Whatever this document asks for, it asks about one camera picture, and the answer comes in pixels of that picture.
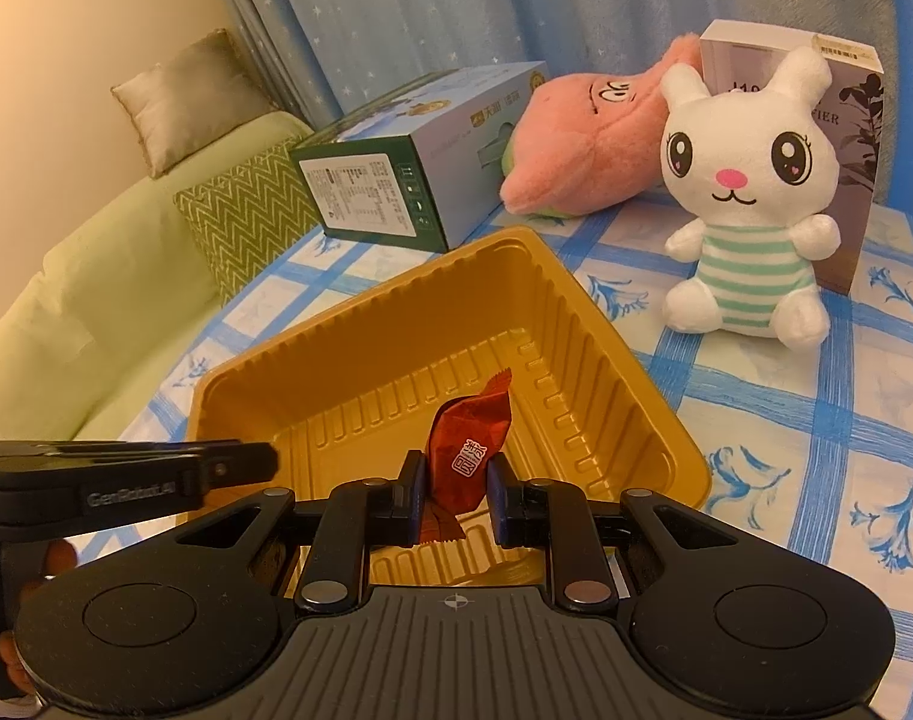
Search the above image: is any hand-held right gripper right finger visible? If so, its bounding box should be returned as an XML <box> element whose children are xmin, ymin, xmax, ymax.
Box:
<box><xmin>486</xmin><ymin>463</ymin><xmax>737</xmax><ymax>614</ymax></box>

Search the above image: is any plant print cardboard box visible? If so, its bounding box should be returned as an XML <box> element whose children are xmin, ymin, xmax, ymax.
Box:
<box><xmin>698</xmin><ymin>19</ymin><xmax>888</xmax><ymax>293</ymax></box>

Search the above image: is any beige satin cushion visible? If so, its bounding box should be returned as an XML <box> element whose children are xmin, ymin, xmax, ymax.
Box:
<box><xmin>110</xmin><ymin>28</ymin><xmax>274</xmax><ymax>179</ymax></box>

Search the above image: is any person's left hand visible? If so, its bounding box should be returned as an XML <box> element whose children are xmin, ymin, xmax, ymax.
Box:
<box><xmin>41</xmin><ymin>538</ymin><xmax>80</xmax><ymax>582</ymax></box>

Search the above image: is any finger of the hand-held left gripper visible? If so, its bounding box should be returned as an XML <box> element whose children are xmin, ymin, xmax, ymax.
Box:
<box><xmin>0</xmin><ymin>439</ymin><xmax>244</xmax><ymax>462</ymax></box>
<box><xmin>190</xmin><ymin>442</ymin><xmax>280</xmax><ymax>500</ymax></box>

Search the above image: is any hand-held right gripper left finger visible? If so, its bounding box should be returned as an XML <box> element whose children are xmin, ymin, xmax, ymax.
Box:
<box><xmin>175</xmin><ymin>450</ymin><xmax>431</xmax><ymax>617</ymax></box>

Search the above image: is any pink plush toy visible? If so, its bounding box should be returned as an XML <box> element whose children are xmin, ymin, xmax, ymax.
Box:
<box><xmin>497</xmin><ymin>34</ymin><xmax>708</xmax><ymax>222</ymax></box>

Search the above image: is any dark red candy packet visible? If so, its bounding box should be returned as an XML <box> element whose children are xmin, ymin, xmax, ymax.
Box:
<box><xmin>418</xmin><ymin>367</ymin><xmax>516</xmax><ymax>545</ymax></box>

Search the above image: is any green and white carton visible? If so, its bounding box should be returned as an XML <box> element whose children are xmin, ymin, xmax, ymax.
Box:
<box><xmin>287</xmin><ymin>60</ymin><xmax>551</xmax><ymax>254</ymax></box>

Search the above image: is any golden plastic tray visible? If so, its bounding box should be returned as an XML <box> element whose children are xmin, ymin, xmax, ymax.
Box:
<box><xmin>185</xmin><ymin>225</ymin><xmax>711</xmax><ymax>590</ymax></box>

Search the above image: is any light green sofa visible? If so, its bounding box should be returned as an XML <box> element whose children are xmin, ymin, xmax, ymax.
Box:
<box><xmin>0</xmin><ymin>111</ymin><xmax>315</xmax><ymax>443</ymax></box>

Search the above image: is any green zigzag cushion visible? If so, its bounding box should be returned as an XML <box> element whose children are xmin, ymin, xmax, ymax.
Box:
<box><xmin>173</xmin><ymin>136</ymin><xmax>330</xmax><ymax>308</ymax></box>

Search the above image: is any blue checked tablecloth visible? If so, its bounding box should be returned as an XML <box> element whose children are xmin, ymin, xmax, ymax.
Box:
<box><xmin>74</xmin><ymin>187</ymin><xmax>913</xmax><ymax>616</ymax></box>

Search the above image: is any white rabbit plush toy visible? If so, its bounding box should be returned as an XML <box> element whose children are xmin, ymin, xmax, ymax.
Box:
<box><xmin>660</xmin><ymin>45</ymin><xmax>840</xmax><ymax>350</ymax></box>

